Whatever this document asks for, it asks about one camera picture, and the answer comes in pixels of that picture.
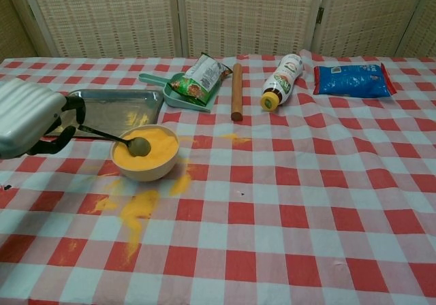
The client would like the green snack bag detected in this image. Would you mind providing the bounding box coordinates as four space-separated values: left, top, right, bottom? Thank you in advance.
169 52 233 106

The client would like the black spoon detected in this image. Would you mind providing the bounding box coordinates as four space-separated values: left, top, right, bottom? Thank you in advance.
77 124 152 158

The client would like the spilled yellow powder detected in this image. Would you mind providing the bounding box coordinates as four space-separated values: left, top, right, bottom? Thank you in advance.
84 133 253 265

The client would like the wooden rolling pin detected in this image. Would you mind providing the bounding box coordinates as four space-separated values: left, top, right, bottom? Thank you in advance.
230 63 243 121

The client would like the woven folding screen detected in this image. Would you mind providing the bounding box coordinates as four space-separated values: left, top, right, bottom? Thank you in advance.
0 0 436 63

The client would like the red white checkered tablecloth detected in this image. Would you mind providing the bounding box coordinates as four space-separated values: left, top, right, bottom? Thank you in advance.
0 49 436 305

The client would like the beige bowl of yellow powder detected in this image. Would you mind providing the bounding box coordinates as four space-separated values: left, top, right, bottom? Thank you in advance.
110 124 180 182

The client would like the blue snack bag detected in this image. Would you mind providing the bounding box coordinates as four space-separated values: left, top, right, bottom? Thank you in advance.
312 62 398 99

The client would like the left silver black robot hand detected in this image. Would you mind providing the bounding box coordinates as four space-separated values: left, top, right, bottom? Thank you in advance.
0 78 86 159

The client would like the green plastic scoop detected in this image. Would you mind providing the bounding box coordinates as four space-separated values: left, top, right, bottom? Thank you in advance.
138 72 221 114

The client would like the rectangular metal tray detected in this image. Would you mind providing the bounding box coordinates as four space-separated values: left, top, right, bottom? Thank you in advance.
44 89 165 139

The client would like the white bottle with yellow cap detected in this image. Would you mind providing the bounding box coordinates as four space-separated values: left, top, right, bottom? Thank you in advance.
260 53 304 112

